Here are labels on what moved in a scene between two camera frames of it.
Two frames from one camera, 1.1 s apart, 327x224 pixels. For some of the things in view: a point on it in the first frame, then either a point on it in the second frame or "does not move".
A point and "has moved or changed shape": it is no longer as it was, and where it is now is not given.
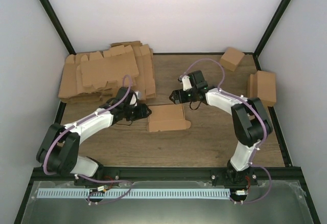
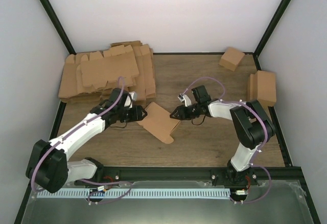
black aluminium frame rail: x=169 y=174 does not move
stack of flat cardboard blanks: x=87 y=77 does not move
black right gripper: x=176 y=93 → x=183 y=113
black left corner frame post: x=50 y=10 does not move
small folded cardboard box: x=231 y=58 does not move
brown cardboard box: x=163 y=117 has moved or changed shape
